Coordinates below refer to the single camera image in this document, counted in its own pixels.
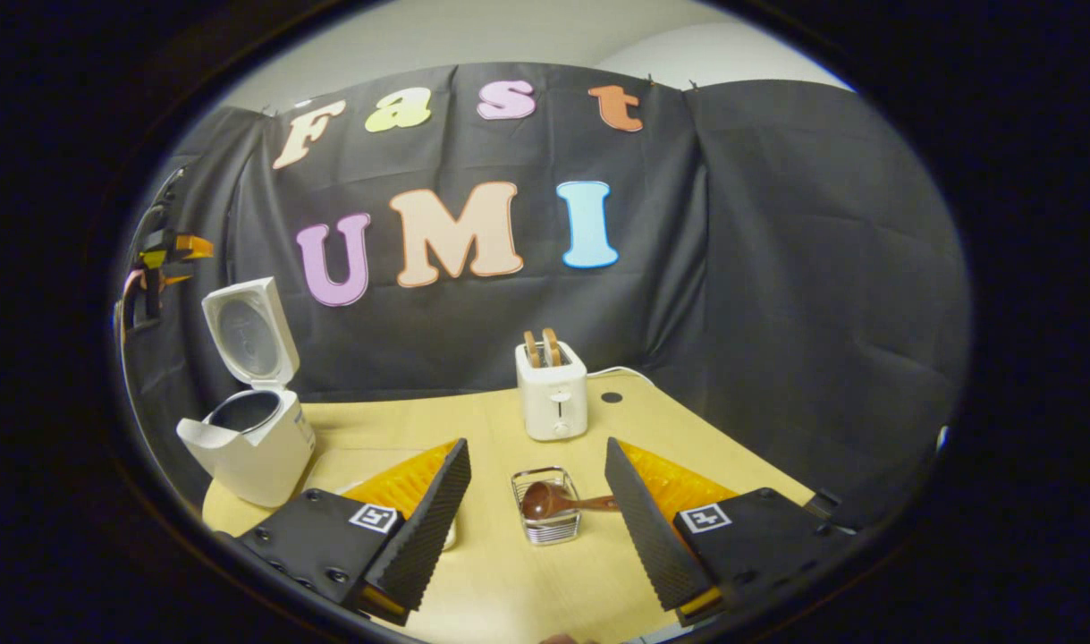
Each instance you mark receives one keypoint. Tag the white toaster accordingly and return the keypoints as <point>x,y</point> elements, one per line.
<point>553,402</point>

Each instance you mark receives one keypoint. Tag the black backdrop cloth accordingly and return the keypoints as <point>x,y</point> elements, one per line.
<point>527,340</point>

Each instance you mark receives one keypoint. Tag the clear chopstick holder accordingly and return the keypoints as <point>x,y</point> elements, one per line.
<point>549,534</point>

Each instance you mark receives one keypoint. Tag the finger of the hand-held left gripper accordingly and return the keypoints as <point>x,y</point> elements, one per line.
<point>173,279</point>
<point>191,245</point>

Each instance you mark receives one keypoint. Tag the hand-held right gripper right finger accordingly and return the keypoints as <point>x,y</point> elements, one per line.
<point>652,528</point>

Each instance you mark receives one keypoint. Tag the white rice cooker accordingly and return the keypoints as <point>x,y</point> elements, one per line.
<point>258,456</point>

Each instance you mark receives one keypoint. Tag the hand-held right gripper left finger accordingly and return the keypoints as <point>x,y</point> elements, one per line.
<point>419,537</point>

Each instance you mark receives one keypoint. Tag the black table clamp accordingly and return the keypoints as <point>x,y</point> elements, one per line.
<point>832,510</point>

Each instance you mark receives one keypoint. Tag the brown bread slice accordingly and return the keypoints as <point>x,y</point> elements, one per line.
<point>552,346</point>
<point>532,351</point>

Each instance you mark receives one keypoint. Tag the clear container of rice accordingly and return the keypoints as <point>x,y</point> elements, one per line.
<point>357,470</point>

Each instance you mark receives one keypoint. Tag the brown wooden spoon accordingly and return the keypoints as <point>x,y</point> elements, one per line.
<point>544,501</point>

